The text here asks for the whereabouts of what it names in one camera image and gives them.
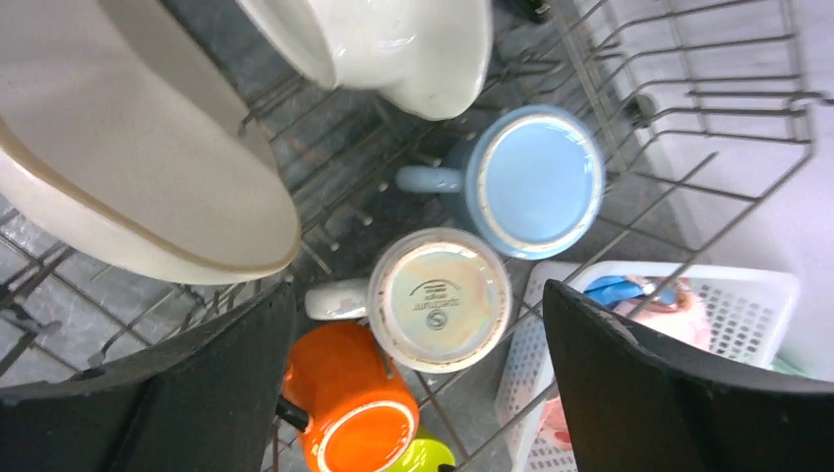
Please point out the metal wire dish rack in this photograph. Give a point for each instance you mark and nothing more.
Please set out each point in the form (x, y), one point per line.
(345, 219)

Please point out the blue cloth in basket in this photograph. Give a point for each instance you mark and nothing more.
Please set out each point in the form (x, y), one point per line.
(611, 290)

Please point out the light blue cup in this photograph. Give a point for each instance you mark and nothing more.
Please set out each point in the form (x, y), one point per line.
(530, 184)

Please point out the white floral mug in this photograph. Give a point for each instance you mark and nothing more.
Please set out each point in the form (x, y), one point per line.
(438, 300)

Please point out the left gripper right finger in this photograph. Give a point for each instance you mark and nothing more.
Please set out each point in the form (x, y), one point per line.
(638, 400)

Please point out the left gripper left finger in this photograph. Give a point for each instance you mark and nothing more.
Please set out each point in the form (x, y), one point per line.
(203, 400)

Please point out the cream plate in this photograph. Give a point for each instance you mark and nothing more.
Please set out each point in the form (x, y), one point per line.
(121, 138)

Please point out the white plastic basket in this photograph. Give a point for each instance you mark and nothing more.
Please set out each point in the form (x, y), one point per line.
(749, 310)

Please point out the yellow-green bowl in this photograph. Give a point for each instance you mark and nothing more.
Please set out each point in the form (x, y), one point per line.
(426, 453)

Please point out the orange mug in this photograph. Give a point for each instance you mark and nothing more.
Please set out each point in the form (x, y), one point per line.
(349, 404)

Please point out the white deep plate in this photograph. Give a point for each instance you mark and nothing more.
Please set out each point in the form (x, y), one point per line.
(428, 58)

